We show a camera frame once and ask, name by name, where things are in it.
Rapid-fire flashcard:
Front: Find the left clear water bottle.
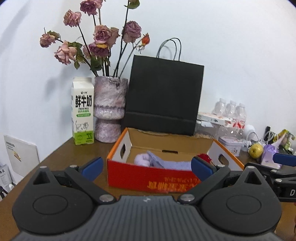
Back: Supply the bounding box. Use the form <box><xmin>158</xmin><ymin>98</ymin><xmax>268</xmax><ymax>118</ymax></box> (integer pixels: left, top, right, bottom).
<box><xmin>212</xmin><ymin>98</ymin><xmax>226</xmax><ymax>116</ymax></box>

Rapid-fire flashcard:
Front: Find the red artificial rose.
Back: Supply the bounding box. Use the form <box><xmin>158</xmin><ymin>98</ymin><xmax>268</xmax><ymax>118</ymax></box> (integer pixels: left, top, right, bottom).
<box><xmin>196</xmin><ymin>153</ymin><xmax>213</xmax><ymax>165</ymax></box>

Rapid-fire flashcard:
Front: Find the white flat carton box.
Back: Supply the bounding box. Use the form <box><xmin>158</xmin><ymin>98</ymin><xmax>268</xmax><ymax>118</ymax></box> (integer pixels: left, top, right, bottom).
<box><xmin>197</xmin><ymin>113</ymin><xmax>232</xmax><ymax>126</ymax></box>

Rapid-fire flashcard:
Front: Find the red orange cardboard box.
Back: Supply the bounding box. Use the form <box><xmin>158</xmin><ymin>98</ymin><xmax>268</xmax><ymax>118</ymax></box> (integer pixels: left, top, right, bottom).
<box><xmin>107</xmin><ymin>128</ymin><xmax>244</xmax><ymax>193</ymax></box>

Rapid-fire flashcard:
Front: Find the middle clear water bottle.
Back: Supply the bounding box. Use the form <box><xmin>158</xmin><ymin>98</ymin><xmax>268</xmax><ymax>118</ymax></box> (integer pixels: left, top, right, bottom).
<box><xmin>225</xmin><ymin>100</ymin><xmax>236</xmax><ymax>118</ymax></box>

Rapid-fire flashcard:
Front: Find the purple white ceramic vase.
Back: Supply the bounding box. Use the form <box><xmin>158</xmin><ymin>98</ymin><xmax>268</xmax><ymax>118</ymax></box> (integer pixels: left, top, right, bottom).
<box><xmin>94</xmin><ymin>76</ymin><xmax>128</xmax><ymax>143</ymax></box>

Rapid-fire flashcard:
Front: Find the yellow green apple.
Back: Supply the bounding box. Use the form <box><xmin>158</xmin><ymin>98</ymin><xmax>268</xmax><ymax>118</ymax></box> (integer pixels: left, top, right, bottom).
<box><xmin>248</xmin><ymin>143</ymin><xmax>264</xmax><ymax>159</ymax></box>

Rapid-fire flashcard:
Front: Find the clear water bottle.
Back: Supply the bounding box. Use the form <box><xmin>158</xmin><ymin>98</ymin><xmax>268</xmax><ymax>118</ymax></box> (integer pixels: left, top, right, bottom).
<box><xmin>235</xmin><ymin>103</ymin><xmax>247</xmax><ymax>138</ymax></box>
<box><xmin>212</xmin><ymin>98</ymin><xmax>226</xmax><ymax>116</ymax></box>
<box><xmin>225</xmin><ymin>100</ymin><xmax>236</xmax><ymax>118</ymax></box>

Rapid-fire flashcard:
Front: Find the purple tissue pack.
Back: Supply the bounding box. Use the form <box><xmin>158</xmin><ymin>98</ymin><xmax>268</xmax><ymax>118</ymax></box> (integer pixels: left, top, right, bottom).
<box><xmin>260</xmin><ymin>136</ymin><xmax>284</xmax><ymax>170</ymax></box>

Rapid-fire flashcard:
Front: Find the white green milk carton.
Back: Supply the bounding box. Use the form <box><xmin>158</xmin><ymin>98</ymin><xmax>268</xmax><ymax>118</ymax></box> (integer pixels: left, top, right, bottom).
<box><xmin>71</xmin><ymin>77</ymin><xmax>94</xmax><ymax>146</ymax></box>

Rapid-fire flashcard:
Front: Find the black paper shopping bag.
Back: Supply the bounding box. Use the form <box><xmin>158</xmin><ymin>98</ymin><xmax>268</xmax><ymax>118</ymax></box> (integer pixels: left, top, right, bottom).
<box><xmin>122</xmin><ymin>37</ymin><xmax>205</xmax><ymax>137</ymax></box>

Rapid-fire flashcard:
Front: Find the white floral tin box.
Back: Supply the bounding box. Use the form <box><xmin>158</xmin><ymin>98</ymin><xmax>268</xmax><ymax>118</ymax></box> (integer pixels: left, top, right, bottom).
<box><xmin>218</xmin><ymin>136</ymin><xmax>243</xmax><ymax>157</ymax></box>

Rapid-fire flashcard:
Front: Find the small colourful figurine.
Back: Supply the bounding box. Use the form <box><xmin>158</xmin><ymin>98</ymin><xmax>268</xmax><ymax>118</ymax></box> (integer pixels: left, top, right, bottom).
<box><xmin>280</xmin><ymin>129</ymin><xmax>295</xmax><ymax>153</ymax></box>

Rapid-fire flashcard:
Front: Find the small white round fan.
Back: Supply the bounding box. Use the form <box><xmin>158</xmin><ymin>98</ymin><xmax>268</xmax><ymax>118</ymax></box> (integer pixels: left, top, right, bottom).
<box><xmin>242</xmin><ymin>125</ymin><xmax>259</xmax><ymax>149</ymax></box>

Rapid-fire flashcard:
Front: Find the clear plastic food container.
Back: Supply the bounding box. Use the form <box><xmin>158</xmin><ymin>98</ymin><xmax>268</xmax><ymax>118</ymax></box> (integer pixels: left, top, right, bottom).
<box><xmin>194</xmin><ymin>120</ymin><xmax>221</xmax><ymax>139</ymax></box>

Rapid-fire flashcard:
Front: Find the right clear water bottle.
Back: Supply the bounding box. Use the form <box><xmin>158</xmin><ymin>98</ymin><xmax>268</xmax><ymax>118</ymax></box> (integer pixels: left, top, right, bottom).
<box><xmin>235</xmin><ymin>103</ymin><xmax>247</xmax><ymax>138</ymax></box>

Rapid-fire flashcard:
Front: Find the purple drawstring fabric pouch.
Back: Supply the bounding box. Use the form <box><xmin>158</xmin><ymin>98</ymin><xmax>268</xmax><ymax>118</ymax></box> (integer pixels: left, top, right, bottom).
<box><xmin>134</xmin><ymin>151</ymin><xmax>192</xmax><ymax>171</ymax></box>

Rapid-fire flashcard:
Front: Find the dried pink rose bouquet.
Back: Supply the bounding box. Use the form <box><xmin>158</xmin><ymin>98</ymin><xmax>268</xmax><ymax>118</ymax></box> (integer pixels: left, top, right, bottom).
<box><xmin>39</xmin><ymin>1</ymin><xmax>150</xmax><ymax>77</ymax></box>

